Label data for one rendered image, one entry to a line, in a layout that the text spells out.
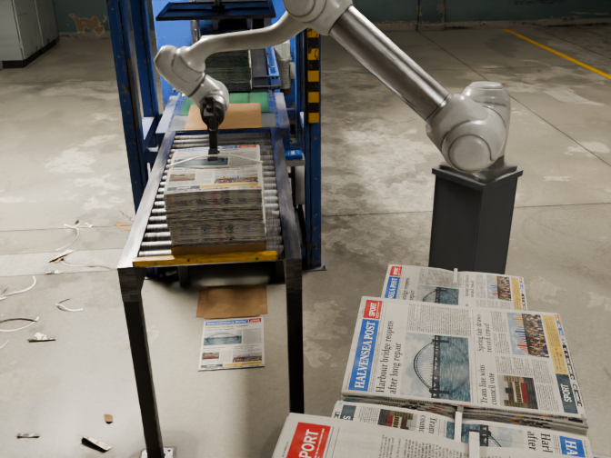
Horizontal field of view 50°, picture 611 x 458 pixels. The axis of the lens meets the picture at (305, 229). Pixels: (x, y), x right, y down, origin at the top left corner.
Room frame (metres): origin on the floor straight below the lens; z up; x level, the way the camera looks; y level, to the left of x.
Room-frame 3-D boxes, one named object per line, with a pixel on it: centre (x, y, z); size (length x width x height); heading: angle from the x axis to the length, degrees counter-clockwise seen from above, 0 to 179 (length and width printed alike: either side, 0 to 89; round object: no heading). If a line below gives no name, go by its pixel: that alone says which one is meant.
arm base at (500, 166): (1.97, -0.54, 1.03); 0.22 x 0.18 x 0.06; 39
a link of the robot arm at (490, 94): (1.95, -0.55, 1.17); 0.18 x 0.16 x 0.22; 160
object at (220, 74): (3.98, 0.46, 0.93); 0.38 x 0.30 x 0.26; 4
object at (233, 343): (2.43, 0.33, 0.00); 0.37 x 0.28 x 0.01; 4
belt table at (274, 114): (3.41, 0.42, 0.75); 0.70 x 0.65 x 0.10; 4
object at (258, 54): (4.54, 0.50, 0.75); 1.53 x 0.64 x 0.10; 4
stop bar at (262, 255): (1.73, 0.30, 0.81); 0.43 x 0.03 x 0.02; 94
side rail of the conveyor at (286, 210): (2.41, 0.09, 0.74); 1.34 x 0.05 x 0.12; 4
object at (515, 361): (0.92, -0.26, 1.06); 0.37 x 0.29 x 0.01; 79
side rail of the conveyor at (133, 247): (2.37, 0.59, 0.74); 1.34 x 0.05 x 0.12; 4
